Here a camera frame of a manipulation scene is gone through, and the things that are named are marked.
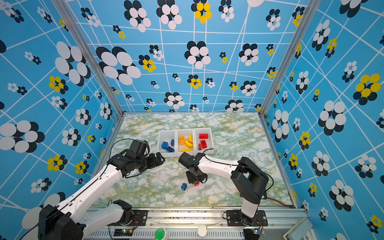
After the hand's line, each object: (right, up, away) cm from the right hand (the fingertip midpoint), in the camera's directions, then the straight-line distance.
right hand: (194, 180), depth 85 cm
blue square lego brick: (-17, +16, +11) cm, 26 cm away
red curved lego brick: (+1, -1, -3) cm, 3 cm away
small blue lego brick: (-6, -3, -3) cm, 7 cm away
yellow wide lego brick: (-6, +16, +11) cm, 20 cm away
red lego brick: (+6, +25, +17) cm, 30 cm away
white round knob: (+3, -14, -21) cm, 26 cm away
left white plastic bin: (-18, +25, +11) cm, 33 cm away
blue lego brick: (-20, +19, +14) cm, 31 cm away
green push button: (-15, -14, -23) cm, 31 cm away
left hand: (-19, +12, -5) cm, 23 cm away
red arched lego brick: (+6, +19, +14) cm, 25 cm away
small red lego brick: (+3, +18, +14) cm, 23 cm away
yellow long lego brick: (-3, +23, +16) cm, 28 cm away
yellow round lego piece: (-4, +19, +13) cm, 24 cm away
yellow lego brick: (-9, +23, +14) cm, 28 cm away
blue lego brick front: (-15, +20, +13) cm, 29 cm away
